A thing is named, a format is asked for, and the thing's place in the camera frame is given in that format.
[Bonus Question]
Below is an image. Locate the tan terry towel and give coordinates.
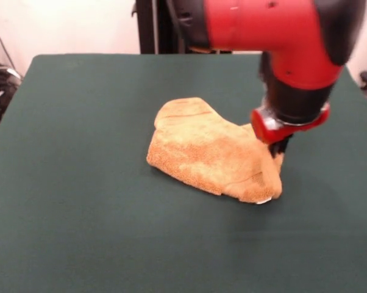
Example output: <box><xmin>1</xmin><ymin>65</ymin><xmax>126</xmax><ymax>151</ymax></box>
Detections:
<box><xmin>146</xmin><ymin>96</ymin><xmax>284</xmax><ymax>204</ymax></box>

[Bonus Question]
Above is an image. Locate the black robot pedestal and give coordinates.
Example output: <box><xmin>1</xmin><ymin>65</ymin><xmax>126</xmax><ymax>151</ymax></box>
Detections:
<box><xmin>134</xmin><ymin>0</ymin><xmax>233</xmax><ymax>55</ymax></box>

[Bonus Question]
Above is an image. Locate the black equipment with cables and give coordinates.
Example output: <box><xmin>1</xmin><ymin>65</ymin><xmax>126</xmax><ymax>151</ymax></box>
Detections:
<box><xmin>0</xmin><ymin>24</ymin><xmax>23</xmax><ymax>126</ymax></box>

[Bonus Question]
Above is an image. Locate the dark green table cloth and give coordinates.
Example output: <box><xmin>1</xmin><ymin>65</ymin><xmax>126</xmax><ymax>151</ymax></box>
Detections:
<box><xmin>0</xmin><ymin>54</ymin><xmax>367</xmax><ymax>293</ymax></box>

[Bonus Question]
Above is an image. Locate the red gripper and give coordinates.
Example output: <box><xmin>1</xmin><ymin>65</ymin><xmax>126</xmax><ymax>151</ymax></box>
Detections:
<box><xmin>251</xmin><ymin>102</ymin><xmax>331</xmax><ymax>159</ymax></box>

